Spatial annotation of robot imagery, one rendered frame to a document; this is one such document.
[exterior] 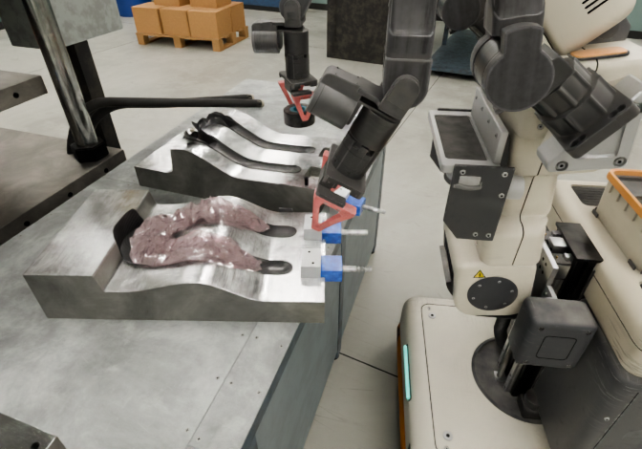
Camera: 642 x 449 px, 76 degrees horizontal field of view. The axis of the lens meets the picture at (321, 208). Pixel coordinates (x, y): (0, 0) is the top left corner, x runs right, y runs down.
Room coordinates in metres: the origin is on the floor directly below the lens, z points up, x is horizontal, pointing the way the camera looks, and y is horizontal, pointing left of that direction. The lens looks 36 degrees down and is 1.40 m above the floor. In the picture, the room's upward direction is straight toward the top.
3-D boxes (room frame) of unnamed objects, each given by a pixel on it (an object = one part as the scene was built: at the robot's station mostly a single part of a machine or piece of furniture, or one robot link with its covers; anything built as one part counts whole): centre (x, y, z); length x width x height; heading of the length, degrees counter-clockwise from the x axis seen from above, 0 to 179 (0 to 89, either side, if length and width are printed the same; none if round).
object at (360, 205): (0.81, -0.09, 0.83); 0.13 x 0.05 x 0.05; 67
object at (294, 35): (1.00, 0.06, 1.16); 0.07 x 0.06 x 0.07; 84
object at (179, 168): (0.98, 0.21, 0.87); 0.50 x 0.26 x 0.14; 72
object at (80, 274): (0.62, 0.24, 0.85); 0.50 x 0.26 x 0.11; 89
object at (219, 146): (0.97, 0.20, 0.92); 0.35 x 0.16 x 0.09; 72
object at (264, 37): (1.00, 0.10, 1.19); 0.11 x 0.09 x 0.12; 84
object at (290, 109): (0.99, 0.06, 0.98); 0.08 x 0.08 x 0.04
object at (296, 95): (0.97, 0.04, 1.02); 0.07 x 0.07 x 0.09; 22
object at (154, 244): (0.62, 0.24, 0.90); 0.26 x 0.18 x 0.08; 89
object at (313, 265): (0.56, -0.03, 0.85); 0.13 x 0.05 x 0.05; 89
